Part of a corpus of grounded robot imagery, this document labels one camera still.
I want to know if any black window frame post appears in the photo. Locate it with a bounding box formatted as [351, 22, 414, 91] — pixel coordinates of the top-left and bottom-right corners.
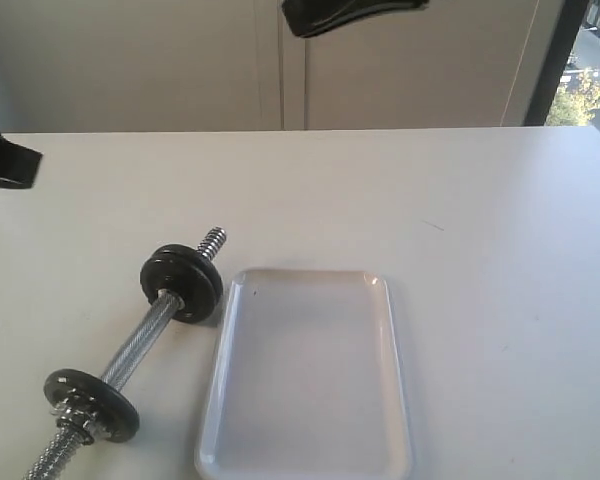
[523, 0, 589, 127]

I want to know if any white plastic tray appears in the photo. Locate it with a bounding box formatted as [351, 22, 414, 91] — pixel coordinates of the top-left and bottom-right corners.
[195, 269, 413, 479]

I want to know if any chrome threaded dumbbell bar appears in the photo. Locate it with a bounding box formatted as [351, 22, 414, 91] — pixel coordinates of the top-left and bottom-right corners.
[25, 226, 227, 479]

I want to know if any black weight plate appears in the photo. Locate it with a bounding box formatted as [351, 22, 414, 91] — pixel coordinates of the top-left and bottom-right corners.
[139, 248, 220, 325]
[43, 369, 140, 445]
[152, 243, 224, 306]

